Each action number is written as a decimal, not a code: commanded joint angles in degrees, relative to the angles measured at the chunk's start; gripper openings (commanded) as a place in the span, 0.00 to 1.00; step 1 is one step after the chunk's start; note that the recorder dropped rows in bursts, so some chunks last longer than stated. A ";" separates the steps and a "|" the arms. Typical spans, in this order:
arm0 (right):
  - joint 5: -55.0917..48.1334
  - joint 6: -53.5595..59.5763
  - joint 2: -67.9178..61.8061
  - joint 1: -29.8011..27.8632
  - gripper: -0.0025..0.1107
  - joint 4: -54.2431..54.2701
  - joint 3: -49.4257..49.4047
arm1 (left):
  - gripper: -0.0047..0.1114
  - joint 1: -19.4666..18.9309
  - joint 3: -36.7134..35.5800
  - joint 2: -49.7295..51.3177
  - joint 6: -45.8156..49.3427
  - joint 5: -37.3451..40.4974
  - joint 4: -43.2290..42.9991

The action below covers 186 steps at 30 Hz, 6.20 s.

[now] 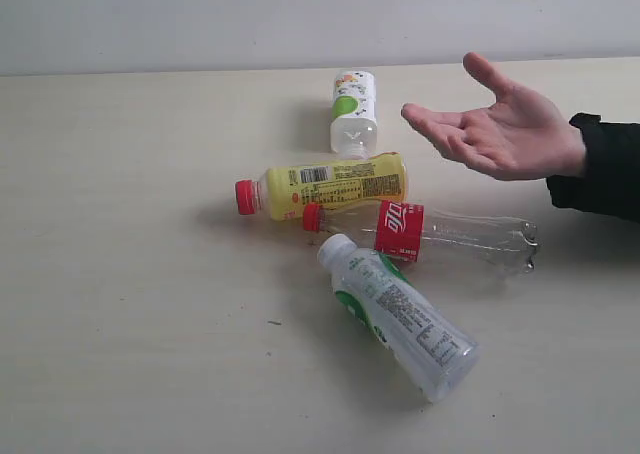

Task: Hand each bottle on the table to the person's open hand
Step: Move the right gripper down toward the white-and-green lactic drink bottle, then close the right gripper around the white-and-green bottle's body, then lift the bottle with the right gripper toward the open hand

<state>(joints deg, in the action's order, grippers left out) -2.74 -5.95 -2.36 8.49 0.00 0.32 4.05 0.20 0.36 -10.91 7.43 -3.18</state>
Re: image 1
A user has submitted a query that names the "person's open bare hand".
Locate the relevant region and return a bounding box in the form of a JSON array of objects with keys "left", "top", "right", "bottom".
[{"left": 401, "top": 52, "right": 586, "bottom": 181}]

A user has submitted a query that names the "black sleeved forearm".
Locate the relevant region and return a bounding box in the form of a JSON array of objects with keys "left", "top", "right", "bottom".
[{"left": 546, "top": 113, "right": 639, "bottom": 222}]

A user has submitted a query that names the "clear cola bottle red label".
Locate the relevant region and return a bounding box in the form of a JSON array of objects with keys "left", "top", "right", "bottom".
[{"left": 302, "top": 200, "right": 539, "bottom": 274}]

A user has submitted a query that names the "white bottle green apple label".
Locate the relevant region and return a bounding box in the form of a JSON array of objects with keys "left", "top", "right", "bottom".
[{"left": 330, "top": 69, "right": 378, "bottom": 159}]

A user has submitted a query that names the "white milk bottle green label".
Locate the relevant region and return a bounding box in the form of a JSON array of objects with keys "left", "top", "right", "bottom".
[{"left": 317, "top": 234, "right": 478, "bottom": 403}]

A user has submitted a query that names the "yellow juice bottle red cap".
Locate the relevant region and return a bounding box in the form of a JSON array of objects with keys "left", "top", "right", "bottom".
[{"left": 235, "top": 152, "right": 408, "bottom": 221}]

